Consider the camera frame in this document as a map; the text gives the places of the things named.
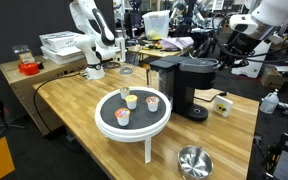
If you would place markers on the black coffee maker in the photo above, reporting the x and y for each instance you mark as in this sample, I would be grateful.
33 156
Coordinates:
184 86

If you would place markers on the white plastic bottle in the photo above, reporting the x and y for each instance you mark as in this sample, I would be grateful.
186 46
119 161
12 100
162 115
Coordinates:
269 103

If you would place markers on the white panel blue logo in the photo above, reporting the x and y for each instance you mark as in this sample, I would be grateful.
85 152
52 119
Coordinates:
250 68

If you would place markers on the white flat box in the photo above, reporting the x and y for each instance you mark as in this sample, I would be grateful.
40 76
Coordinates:
59 40
62 56

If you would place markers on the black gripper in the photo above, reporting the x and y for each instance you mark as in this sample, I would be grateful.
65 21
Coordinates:
245 45

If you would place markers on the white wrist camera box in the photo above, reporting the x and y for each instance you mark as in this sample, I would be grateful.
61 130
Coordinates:
242 26

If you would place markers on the wooden background table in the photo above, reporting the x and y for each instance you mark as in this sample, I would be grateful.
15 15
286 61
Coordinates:
157 53

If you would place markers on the beige wooden cabinet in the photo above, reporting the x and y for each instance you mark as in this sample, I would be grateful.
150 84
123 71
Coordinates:
20 86

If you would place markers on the black tripod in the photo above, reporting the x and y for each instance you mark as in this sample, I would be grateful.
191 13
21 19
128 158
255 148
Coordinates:
6 124

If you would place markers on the clear plastic storage bin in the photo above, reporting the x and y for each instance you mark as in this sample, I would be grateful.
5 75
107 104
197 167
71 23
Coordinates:
155 25

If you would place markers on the black metal cart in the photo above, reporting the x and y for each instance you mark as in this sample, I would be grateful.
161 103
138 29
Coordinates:
284 163

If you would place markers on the coffee pod green lid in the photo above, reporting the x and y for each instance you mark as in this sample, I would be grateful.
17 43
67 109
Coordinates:
125 93

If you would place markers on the coffee pod yellow lid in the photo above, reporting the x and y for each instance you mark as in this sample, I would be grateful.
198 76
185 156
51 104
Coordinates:
131 102

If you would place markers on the white round stand black top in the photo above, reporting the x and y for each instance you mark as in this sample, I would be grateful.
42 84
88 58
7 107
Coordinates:
140 116

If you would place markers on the coffee pod pink lid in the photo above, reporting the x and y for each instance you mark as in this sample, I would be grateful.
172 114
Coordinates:
152 104

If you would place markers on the cardboard box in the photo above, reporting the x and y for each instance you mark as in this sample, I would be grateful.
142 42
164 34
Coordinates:
272 78

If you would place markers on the clear plastic container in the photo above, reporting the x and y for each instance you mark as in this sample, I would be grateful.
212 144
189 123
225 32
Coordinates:
23 53

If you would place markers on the lavender cloth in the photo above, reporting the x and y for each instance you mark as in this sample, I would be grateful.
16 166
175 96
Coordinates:
175 43

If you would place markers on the red bowl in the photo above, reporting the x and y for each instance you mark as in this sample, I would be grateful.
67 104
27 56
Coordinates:
29 69

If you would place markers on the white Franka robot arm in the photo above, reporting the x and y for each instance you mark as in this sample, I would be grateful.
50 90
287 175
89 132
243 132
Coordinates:
90 43

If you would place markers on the stainless steel pot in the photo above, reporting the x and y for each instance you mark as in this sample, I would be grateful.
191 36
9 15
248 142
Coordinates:
195 163

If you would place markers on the white box yellow label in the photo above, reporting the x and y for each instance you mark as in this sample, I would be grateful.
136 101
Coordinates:
223 106

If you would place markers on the coffee pod orange red lid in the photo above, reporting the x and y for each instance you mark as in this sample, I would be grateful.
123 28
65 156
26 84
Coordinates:
122 117

